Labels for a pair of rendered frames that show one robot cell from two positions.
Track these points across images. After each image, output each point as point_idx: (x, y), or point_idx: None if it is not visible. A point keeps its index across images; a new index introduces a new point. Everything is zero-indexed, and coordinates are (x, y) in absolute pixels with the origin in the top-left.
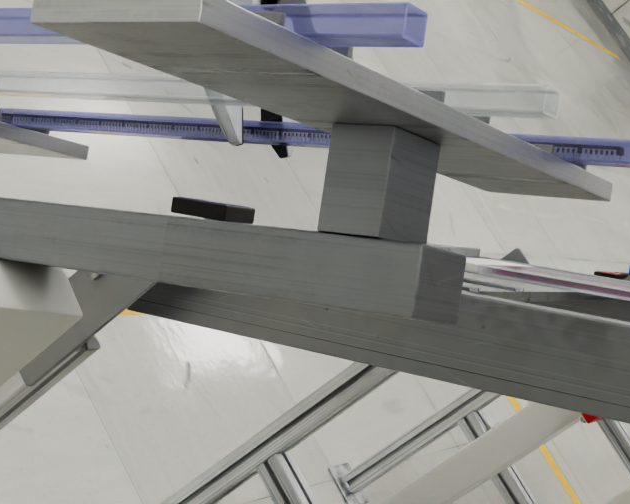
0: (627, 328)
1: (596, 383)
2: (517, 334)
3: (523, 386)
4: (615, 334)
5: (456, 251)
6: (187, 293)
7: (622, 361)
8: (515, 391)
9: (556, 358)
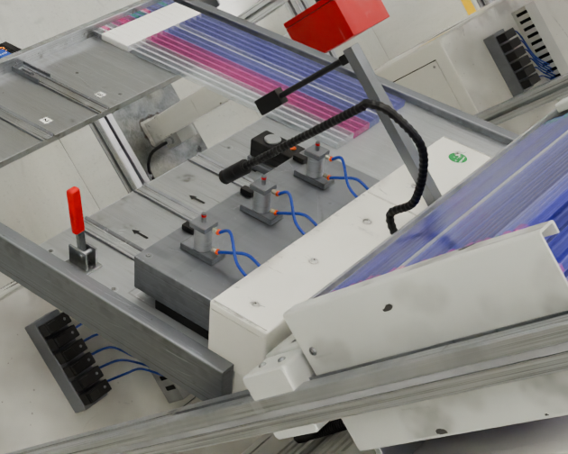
0: (26, 253)
1: (20, 273)
2: None
3: None
4: (22, 254)
5: (143, 5)
6: None
7: (27, 267)
8: None
9: (4, 257)
